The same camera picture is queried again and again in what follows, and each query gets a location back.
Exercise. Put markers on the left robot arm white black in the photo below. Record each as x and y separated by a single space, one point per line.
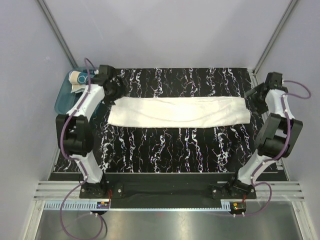
74 134

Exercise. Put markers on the teal beige Doraemon towel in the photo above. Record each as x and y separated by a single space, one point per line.
79 80

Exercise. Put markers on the white towel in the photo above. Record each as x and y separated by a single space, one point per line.
179 112

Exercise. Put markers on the right small circuit board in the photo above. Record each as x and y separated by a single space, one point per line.
238 206

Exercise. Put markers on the teal transparent plastic bin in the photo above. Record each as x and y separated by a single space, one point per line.
65 99

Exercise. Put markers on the left small circuit board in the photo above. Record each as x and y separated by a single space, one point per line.
103 205

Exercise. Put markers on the aluminium frame rail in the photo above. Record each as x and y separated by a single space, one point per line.
274 190

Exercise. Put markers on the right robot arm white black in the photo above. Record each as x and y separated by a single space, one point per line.
276 138

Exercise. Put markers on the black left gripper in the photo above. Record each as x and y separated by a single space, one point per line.
121 91

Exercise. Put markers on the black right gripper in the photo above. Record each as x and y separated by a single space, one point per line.
261 108

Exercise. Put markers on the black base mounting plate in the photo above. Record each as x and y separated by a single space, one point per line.
215 185

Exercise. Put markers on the small circuit board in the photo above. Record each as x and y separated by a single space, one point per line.
238 206
103 205

